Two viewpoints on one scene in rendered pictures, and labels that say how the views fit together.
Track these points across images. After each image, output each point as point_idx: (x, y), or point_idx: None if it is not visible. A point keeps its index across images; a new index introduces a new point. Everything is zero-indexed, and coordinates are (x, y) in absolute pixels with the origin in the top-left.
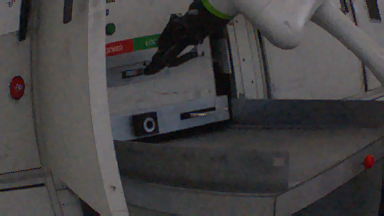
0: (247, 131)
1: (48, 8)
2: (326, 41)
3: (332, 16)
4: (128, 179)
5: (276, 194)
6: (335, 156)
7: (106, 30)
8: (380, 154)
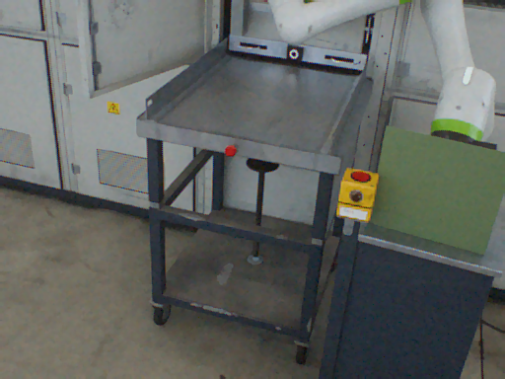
0: (342, 83)
1: None
2: None
3: (433, 23)
4: None
5: (137, 118)
6: (222, 127)
7: None
8: (275, 159)
